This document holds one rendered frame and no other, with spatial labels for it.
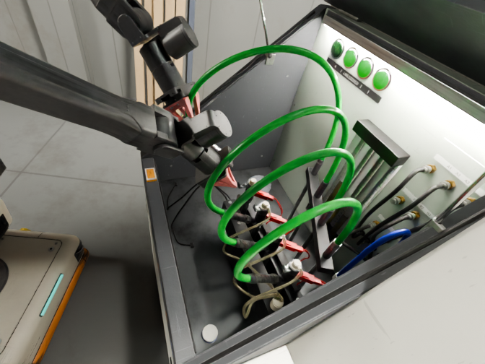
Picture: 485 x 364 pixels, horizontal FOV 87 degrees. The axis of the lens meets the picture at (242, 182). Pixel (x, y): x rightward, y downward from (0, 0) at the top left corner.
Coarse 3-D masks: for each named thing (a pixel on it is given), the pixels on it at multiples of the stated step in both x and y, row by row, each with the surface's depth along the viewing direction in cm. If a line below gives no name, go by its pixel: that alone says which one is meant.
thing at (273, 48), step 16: (256, 48) 51; (272, 48) 51; (288, 48) 50; (304, 48) 51; (224, 64) 53; (320, 64) 53; (336, 80) 55; (192, 96) 58; (336, 96) 57; (336, 128) 63; (320, 160) 71
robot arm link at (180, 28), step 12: (120, 24) 51; (132, 24) 51; (168, 24) 53; (180, 24) 52; (132, 36) 53; (144, 36) 53; (168, 36) 53; (180, 36) 53; (192, 36) 55; (168, 48) 54; (180, 48) 54; (192, 48) 56
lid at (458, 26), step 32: (352, 0) 59; (384, 0) 48; (416, 0) 40; (448, 0) 34; (480, 0) 32; (384, 32) 61; (416, 32) 48; (448, 32) 40; (480, 32) 35; (448, 64) 49; (480, 64) 41
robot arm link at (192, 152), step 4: (188, 144) 52; (192, 144) 52; (196, 144) 53; (184, 148) 52; (188, 148) 52; (192, 148) 53; (196, 148) 53; (200, 148) 54; (184, 152) 53; (188, 152) 53; (192, 152) 53; (196, 152) 54; (200, 152) 54; (184, 156) 54; (188, 156) 54; (192, 156) 54; (196, 156) 54; (188, 160) 55
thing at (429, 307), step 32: (480, 224) 29; (448, 256) 31; (480, 256) 28; (384, 288) 37; (416, 288) 33; (448, 288) 30; (480, 288) 28; (352, 320) 41; (384, 320) 37; (416, 320) 33; (448, 320) 30; (480, 320) 28; (320, 352) 46; (352, 352) 41; (384, 352) 37; (416, 352) 33; (448, 352) 30; (480, 352) 28
